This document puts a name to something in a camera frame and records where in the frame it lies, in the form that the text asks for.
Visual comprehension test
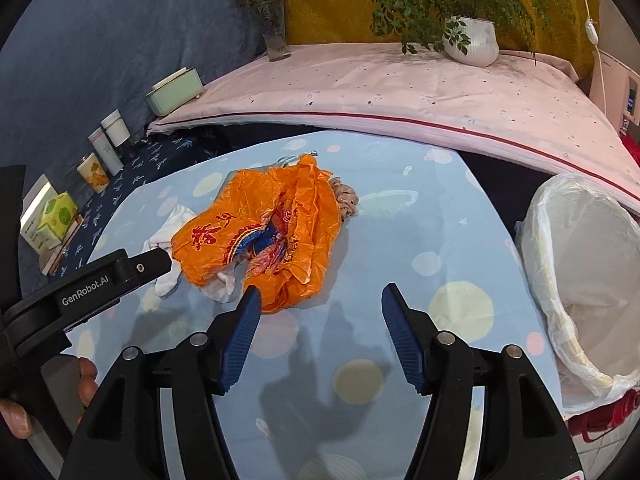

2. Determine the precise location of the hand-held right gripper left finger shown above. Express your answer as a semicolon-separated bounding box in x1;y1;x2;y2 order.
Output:
59;286;263;480

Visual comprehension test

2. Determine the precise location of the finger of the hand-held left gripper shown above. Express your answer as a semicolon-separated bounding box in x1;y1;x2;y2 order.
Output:
124;248;174;289
0;165;27;311

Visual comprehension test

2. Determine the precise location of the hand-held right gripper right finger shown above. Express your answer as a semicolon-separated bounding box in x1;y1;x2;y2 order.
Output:
381;282;586;480

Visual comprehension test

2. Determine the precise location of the white tissue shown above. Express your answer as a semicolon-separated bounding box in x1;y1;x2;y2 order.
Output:
141;205;237;304

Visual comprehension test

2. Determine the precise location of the orange plastic bag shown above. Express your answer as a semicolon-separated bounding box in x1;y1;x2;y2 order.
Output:
171;154;343;313

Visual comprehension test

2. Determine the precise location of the bin with white plastic liner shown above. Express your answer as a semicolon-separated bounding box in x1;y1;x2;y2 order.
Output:
515;172;640;416

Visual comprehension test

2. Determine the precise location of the person's left hand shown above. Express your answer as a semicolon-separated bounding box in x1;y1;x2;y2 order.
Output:
0;357;99;441

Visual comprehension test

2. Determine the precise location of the white paper box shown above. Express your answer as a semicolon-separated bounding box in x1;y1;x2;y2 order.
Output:
20;175;56;252

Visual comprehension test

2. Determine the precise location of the green tissue box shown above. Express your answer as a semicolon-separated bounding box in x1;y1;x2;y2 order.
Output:
42;191;80;241

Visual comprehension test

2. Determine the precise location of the yellow printed canister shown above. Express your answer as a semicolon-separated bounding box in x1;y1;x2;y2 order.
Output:
76;152;111;193

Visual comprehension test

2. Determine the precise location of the navy printed cloth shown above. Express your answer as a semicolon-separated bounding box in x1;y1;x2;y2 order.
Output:
45;127;241;281

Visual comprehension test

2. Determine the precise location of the tall white bottle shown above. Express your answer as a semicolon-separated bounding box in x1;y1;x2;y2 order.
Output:
88;127;124;177

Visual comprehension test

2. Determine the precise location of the light blue planet-print cloth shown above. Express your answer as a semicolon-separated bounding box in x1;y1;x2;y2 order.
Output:
30;130;568;480

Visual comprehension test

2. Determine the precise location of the white round jar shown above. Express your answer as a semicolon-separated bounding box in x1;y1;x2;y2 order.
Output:
100;109;132;148

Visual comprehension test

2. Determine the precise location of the beige scrunchie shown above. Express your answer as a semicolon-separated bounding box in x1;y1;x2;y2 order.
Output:
327;176;361;222

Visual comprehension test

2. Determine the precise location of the mint green box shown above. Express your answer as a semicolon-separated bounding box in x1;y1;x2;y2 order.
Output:
146;66;203;116

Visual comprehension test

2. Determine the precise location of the grey blue cloth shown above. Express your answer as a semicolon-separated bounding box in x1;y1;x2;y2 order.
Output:
0;0;281;201

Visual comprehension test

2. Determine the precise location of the pink quilted mattress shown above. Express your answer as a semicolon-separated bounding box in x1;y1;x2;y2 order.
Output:
145;42;640;201

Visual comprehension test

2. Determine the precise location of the glass vase with pink flowers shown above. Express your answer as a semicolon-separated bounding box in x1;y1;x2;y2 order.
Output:
230;0;293;62

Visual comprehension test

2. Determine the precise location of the red cloth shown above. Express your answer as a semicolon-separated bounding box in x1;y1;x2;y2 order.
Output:
620;132;640;171

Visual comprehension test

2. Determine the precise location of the green potted plant white pot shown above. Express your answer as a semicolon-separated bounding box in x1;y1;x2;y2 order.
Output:
312;0;576;68

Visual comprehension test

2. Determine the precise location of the mustard yellow cloth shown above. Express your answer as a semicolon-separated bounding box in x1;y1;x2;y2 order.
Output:
274;0;601;81

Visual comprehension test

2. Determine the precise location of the white pink appliance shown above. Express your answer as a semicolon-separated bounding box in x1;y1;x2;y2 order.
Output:
590;50;640;136

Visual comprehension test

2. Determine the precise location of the white cable with switch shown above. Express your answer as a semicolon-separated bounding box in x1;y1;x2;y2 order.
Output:
575;0;608;116

